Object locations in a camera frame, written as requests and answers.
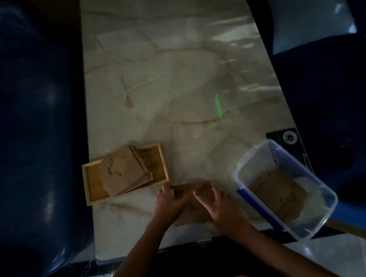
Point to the person's left hand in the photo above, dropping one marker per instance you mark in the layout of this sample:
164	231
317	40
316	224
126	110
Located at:
168	205

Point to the person's right hand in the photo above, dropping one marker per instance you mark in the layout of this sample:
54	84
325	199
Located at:
222	212

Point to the person's right fingers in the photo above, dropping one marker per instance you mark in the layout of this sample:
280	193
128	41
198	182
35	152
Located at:
206	194

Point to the person's left fingers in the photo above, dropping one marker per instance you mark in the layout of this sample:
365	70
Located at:
165	191

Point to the person's right forearm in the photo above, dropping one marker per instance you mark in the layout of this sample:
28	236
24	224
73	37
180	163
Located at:
274	253

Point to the person's left forearm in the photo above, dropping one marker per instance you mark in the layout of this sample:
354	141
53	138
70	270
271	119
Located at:
136	260

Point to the stack of wooden puzzle boards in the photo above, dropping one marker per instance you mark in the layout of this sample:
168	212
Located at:
125	171

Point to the dark patterned clothing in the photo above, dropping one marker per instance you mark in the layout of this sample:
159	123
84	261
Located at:
214	266

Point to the light wooden tray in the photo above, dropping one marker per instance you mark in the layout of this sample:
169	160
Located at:
92	187

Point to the black card white print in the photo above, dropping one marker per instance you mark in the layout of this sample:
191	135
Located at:
286	138

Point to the clear plastic container blue clips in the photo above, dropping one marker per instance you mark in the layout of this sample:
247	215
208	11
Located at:
318	207

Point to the dark blue leather sofa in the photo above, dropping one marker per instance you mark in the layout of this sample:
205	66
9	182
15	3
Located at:
25	142
337	96

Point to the grey square cushion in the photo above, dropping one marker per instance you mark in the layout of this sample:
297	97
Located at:
308	12

